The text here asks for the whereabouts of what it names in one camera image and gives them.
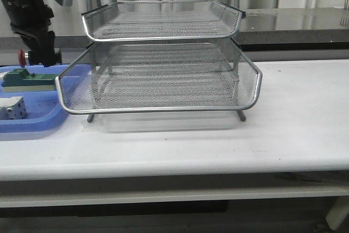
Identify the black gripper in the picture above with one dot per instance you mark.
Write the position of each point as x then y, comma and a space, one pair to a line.
30, 19

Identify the red emergency stop button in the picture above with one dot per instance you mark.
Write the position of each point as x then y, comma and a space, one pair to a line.
22, 56

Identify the silver mesh tray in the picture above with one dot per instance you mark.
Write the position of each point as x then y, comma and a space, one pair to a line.
223, 55
140, 88
162, 20

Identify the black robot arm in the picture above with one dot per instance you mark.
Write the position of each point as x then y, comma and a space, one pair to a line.
31, 19

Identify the green and beige relay block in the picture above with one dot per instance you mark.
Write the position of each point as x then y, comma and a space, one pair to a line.
21, 80

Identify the silver mesh bottom tray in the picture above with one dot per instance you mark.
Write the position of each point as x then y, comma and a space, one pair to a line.
140, 88

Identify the blue plastic tray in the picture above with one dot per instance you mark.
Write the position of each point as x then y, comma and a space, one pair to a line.
43, 109

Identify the white circuit breaker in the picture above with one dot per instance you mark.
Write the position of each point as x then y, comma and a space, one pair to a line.
13, 108

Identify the silver mesh top tray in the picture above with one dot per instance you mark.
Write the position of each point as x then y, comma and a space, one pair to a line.
162, 20

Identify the dark steel counter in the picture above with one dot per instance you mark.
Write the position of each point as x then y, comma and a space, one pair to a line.
260, 30

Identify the white table leg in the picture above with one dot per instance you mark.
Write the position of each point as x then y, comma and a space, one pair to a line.
338, 213

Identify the grey metal rack frame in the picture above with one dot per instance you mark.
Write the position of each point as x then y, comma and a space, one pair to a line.
91, 117

